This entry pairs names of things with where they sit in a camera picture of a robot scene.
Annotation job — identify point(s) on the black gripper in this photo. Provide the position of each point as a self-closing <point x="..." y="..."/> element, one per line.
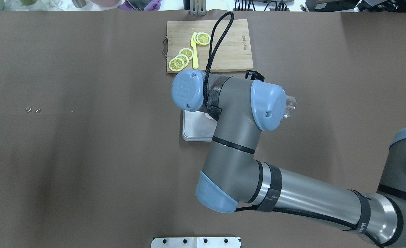
<point x="253" y="75"/>

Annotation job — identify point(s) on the pink plastic cup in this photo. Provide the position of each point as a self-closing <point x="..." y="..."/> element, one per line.
<point x="208" y="116"/>

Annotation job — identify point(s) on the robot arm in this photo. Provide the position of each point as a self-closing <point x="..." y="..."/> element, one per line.
<point x="336" y="152"/>

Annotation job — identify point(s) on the digital kitchen scale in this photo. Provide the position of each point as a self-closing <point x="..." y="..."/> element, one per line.
<point x="196" y="127"/>

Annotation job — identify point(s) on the green plastic cup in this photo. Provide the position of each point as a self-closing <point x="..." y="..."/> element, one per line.
<point x="28" y="2"/>

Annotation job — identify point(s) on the bamboo cutting board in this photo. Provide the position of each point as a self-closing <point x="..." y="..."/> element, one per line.
<point x="234" y="53"/>

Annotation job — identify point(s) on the yellow plastic knife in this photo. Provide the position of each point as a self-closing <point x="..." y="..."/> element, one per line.
<point x="195" y="61"/>

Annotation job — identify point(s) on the lemon slice under knife tip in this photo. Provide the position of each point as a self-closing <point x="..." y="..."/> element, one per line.
<point x="202" y="38"/>

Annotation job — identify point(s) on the upper lemon slice of row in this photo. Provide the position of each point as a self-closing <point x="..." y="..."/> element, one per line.
<point x="188" y="52"/>

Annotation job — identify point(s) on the middle lemon slice of row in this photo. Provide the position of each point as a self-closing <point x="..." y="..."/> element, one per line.
<point x="184" y="58"/>

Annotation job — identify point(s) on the purple grey cloth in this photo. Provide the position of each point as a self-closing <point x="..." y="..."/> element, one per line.
<point x="140" y="5"/>

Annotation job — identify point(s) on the black thermos bottle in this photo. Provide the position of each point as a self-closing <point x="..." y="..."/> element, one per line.
<point x="79" y="3"/>

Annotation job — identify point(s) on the aluminium frame post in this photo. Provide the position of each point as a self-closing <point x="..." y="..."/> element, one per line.
<point x="197" y="7"/>

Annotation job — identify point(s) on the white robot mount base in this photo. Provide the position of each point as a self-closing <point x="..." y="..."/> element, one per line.
<point x="196" y="242"/>

